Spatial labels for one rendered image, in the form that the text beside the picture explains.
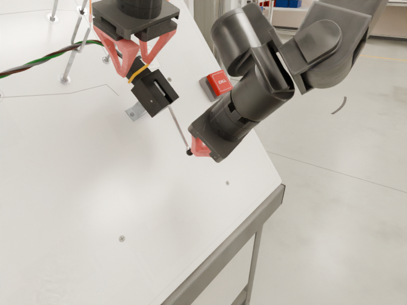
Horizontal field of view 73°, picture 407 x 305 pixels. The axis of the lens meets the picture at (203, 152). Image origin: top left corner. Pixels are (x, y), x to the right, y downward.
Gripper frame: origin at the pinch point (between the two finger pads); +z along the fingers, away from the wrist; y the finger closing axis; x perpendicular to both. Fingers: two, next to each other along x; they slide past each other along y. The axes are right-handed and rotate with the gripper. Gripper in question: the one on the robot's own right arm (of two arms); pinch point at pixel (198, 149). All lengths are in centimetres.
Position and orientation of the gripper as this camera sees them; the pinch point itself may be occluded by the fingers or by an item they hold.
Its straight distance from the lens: 46.1
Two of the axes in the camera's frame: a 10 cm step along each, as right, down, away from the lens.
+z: -4.6, 4.0, 7.9
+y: -5.6, 5.5, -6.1
